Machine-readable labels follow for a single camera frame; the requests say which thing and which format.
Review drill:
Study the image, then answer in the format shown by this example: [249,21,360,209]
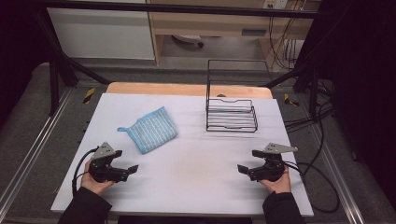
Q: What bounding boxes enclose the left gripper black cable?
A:
[72,147,99,196]

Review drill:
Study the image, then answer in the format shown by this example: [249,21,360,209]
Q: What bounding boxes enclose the white table cover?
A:
[50,92,315,217]

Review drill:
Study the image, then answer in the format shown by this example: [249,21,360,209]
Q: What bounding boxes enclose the wall power socket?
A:
[262,0,289,9]

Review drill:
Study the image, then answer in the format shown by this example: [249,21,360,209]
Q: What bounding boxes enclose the white cabinet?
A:
[46,6,156,61]

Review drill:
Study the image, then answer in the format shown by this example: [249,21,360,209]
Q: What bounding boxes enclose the black floor cables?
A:
[283,77,334,133]

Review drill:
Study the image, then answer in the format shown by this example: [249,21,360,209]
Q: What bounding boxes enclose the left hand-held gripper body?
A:
[89,142,130,184]

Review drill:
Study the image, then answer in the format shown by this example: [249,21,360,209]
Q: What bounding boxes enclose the person's left hand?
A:
[79,160,115,196]

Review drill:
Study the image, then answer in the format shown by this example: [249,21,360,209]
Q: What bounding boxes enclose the black curtain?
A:
[0,0,51,127]
[298,0,396,204]

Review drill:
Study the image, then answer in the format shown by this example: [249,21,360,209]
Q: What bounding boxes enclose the aluminium floor rail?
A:
[0,88,75,213]
[310,122,366,224]

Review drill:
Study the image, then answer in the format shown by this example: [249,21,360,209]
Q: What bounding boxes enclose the yellow black tape marker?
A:
[283,92,300,107]
[82,87,96,105]

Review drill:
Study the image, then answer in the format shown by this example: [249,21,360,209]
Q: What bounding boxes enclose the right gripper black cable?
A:
[284,161,341,215]

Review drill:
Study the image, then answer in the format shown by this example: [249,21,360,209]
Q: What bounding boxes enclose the person's right hand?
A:
[260,166,292,194]

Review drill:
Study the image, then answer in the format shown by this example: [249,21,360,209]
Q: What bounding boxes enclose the black metal frame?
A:
[31,0,331,117]

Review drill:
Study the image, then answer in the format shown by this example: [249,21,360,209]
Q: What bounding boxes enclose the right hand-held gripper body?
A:
[248,142,299,183]

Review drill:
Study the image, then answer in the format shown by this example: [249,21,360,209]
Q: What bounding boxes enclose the blue striped cloth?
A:
[117,105,179,156]

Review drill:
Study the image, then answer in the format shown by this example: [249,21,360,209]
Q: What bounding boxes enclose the wooden desk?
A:
[146,0,321,65]

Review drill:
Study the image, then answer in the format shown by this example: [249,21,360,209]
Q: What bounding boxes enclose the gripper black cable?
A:
[284,161,341,215]
[72,147,99,196]

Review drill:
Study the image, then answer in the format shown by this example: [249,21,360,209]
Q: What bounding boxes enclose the wooden table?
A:
[106,81,275,101]

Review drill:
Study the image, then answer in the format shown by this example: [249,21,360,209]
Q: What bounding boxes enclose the black wire rack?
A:
[205,59,273,133]

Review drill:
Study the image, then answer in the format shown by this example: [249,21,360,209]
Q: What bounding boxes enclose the hanging desk cables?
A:
[268,16,301,72]

